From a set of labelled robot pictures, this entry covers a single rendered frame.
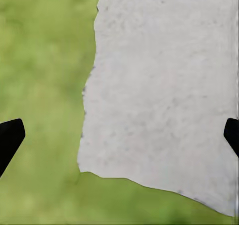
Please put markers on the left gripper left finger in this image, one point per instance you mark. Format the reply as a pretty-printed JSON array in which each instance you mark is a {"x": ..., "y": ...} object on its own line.
[{"x": 12, "y": 134}]

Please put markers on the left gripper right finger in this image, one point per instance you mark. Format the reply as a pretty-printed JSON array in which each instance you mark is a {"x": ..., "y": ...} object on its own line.
[{"x": 231, "y": 134}]

